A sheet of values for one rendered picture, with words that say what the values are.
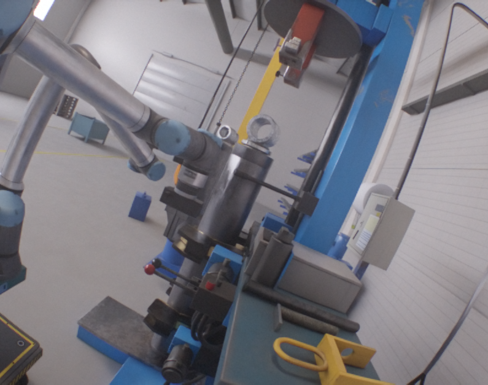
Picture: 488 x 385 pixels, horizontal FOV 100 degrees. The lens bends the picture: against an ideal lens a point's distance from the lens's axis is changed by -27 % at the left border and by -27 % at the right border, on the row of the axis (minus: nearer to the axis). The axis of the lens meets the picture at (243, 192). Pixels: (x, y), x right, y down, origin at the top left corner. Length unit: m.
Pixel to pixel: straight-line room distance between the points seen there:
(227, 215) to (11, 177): 0.97
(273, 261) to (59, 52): 0.78
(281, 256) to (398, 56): 1.21
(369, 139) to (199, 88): 11.70
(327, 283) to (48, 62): 1.02
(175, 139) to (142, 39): 14.26
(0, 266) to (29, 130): 0.49
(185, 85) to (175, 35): 2.77
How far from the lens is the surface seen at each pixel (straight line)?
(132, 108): 0.77
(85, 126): 9.14
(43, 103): 1.11
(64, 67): 0.66
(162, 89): 13.35
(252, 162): 1.31
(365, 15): 1.72
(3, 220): 1.01
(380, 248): 1.70
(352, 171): 1.38
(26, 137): 1.12
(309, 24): 1.37
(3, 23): 0.47
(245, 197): 1.33
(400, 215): 1.71
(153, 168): 1.18
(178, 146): 0.72
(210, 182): 2.71
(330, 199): 1.35
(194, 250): 1.27
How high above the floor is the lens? 1.40
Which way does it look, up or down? 6 degrees down
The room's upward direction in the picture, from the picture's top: 25 degrees clockwise
